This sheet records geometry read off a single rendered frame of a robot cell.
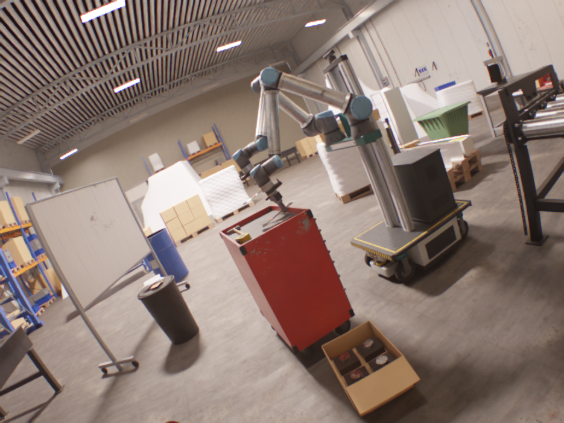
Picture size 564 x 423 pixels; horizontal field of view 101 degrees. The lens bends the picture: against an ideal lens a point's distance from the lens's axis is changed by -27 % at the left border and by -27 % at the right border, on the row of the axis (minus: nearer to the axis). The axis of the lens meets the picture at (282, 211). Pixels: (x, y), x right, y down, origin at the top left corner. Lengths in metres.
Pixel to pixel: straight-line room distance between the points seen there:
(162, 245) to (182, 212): 3.53
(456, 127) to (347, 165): 1.91
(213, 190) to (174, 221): 1.40
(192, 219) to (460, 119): 6.99
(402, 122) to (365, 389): 5.19
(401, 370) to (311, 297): 0.73
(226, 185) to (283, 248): 7.49
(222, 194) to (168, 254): 4.11
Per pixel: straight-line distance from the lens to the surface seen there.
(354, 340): 1.95
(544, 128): 2.26
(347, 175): 5.34
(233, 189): 9.27
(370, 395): 1.55
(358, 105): 2.02
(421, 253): 2.50
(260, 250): 1.77
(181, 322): 3.26
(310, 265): 1.90
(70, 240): 3.70
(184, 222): 8.92
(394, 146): 5.93
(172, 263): 5.54
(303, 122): 2.73
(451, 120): 5.14
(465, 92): 9.57
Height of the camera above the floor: 1.35
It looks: 11 degrees down
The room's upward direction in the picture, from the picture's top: 25 degrees counter-clockwise
